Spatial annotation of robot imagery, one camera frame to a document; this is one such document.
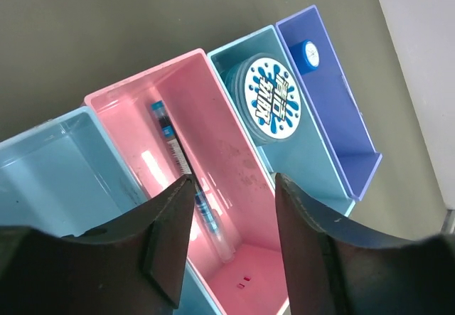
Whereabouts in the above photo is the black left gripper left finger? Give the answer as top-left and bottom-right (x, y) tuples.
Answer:
(1, 174), (196, 314)

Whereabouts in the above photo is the light blue drawer bin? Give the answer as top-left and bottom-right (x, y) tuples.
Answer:
(0, 107), (221, 315)

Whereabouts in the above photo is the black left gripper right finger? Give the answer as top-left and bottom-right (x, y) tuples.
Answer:
(275, 173), (454, 314)

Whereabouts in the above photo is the pink drawer bin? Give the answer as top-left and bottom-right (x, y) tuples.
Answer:
(84, 49), (289, 314)

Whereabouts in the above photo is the grey blue glue bottle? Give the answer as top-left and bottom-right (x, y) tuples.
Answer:
(289, 40), (320, 75)

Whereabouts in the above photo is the purple drawer bin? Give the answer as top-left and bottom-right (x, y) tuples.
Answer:
(275, 5), (382, 201)

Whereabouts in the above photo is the round blue tape tin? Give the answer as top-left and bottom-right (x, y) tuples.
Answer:
(224, 53), (302, 146)

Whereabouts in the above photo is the blue pen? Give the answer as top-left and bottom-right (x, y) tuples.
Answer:
(151, 101), (235, 262)

